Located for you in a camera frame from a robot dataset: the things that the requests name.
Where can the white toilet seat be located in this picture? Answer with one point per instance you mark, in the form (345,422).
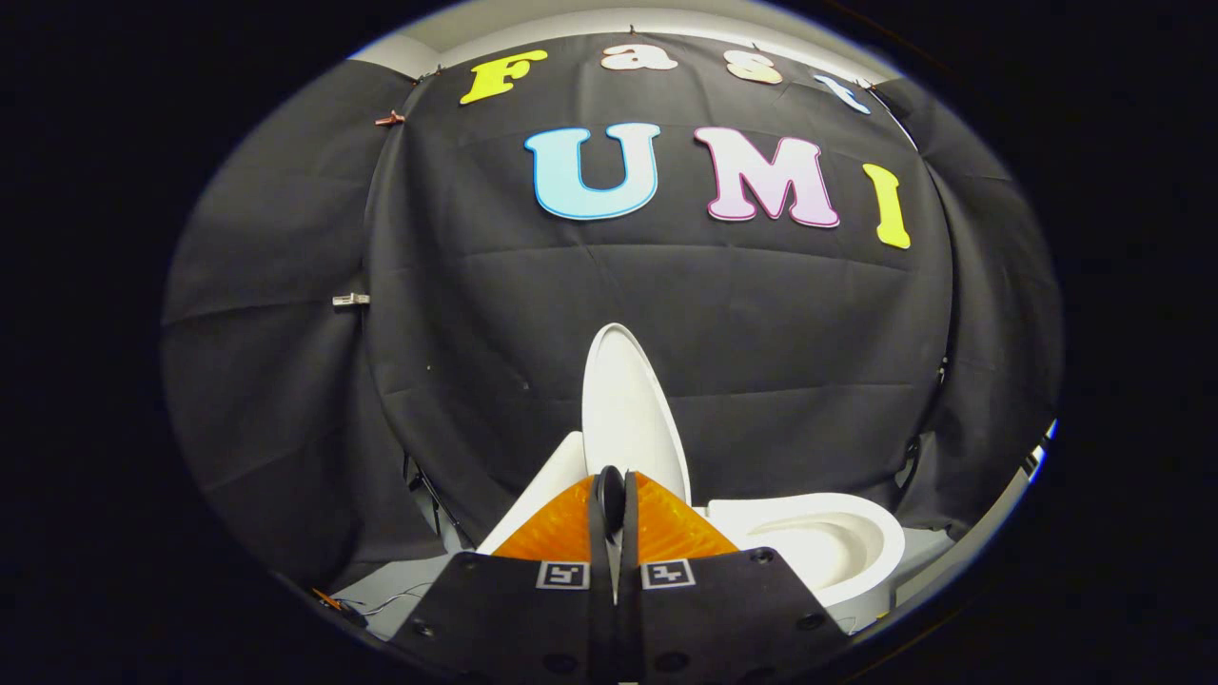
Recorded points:
(861,514)

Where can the white toilet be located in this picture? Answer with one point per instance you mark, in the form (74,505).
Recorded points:
(818,547)

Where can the black backdrop cloth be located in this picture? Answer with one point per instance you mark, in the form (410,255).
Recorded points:
(618,304)

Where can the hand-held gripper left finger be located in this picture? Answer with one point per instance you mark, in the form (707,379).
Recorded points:
(523,618)

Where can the silver clip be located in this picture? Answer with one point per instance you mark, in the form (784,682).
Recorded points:
(350,300)

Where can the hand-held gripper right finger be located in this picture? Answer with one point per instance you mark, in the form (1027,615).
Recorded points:
(714,618)

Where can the red clip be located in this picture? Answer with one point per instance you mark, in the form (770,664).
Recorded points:
(390,118)

